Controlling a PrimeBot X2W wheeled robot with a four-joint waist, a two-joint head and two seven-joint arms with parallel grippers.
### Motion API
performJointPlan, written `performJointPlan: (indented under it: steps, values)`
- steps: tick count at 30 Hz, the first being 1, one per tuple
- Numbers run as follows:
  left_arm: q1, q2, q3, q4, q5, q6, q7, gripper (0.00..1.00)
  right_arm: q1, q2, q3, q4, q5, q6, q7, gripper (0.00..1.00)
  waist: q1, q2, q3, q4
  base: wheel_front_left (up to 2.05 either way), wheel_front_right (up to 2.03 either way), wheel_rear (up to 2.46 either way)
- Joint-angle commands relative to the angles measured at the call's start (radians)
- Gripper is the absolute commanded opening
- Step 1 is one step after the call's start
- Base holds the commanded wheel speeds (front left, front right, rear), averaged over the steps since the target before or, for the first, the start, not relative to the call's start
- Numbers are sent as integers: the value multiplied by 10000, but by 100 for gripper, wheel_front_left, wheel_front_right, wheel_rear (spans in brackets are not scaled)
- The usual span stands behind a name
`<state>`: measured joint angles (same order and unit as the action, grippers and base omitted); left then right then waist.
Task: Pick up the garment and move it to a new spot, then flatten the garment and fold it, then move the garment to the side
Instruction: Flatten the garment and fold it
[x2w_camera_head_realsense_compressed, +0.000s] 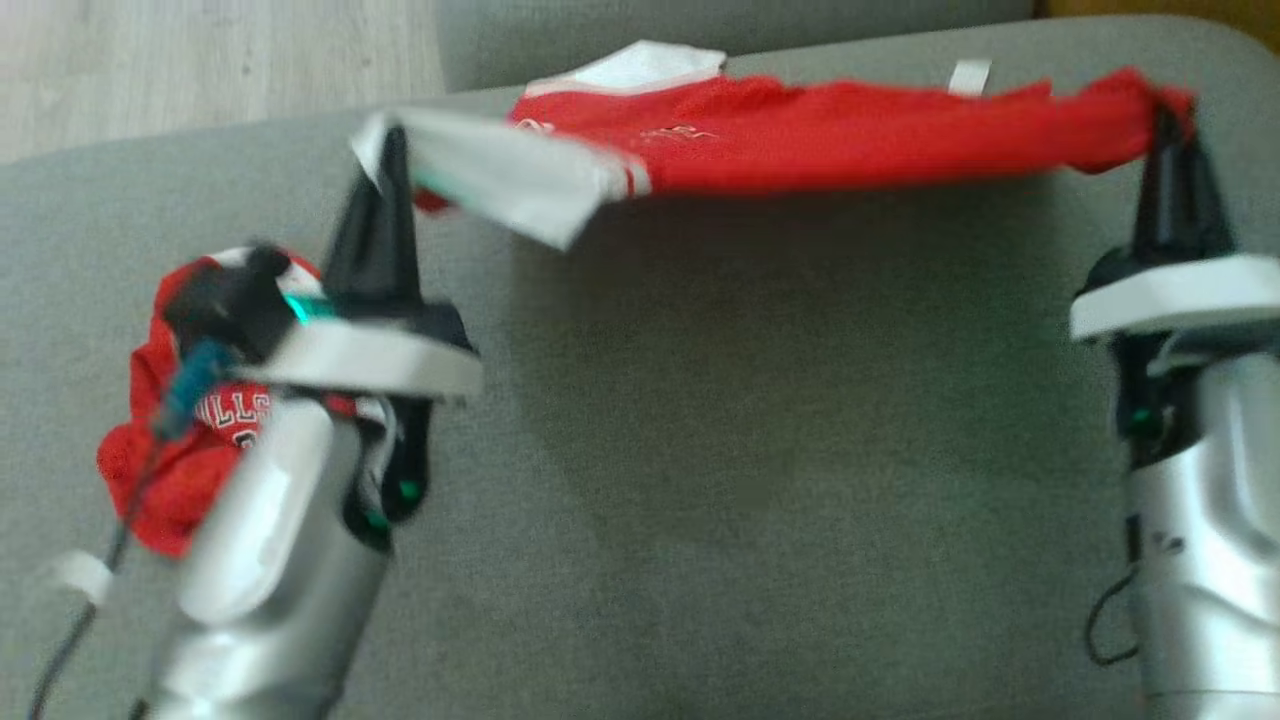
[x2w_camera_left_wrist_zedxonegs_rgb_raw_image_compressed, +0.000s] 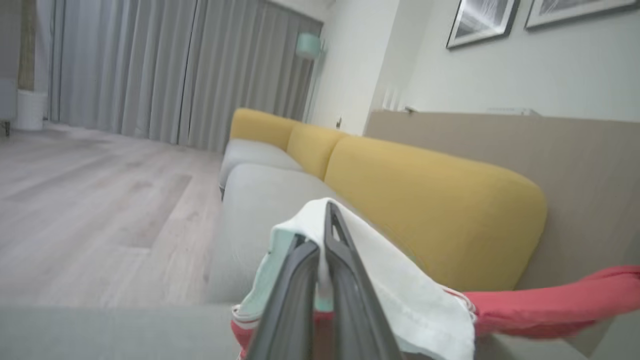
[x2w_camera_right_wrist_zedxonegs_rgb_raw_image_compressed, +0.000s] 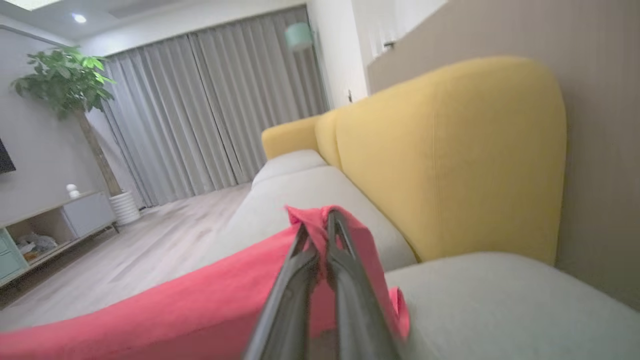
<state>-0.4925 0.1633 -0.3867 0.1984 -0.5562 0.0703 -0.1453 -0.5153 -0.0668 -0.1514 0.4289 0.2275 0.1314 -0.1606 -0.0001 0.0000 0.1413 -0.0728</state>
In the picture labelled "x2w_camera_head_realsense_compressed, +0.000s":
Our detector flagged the white cable clip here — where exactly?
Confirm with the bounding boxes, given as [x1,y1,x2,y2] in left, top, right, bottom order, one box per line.
[45,550,116,607]

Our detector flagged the black cable teal plug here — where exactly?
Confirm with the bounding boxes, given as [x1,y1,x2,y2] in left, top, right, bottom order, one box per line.
[1085,565,1143,667]
[28,340,238,720]

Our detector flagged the yellow wooden furniture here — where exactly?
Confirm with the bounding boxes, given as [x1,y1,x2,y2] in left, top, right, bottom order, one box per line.
[1035,0,1280,51]

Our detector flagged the red and white shorts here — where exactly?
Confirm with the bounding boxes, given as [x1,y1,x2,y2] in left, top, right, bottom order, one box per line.
[350,40,1196,251]

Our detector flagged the red Bulls jersey top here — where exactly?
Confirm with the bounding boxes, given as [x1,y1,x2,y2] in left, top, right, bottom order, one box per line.
[97,248,391,559]

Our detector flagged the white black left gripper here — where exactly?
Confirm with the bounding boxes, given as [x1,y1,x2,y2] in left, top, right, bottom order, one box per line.
[240,128,486,401]

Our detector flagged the grey sofa seat cushion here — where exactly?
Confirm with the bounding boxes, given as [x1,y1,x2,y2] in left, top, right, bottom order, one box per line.
[0,15,1280,720]

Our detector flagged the grey sofa back cushion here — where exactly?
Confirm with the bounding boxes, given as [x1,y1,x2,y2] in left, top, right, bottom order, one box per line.
[435,0,1036,91]

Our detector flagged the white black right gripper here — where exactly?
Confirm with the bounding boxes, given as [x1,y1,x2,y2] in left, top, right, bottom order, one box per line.
[1068,105,1280,341]

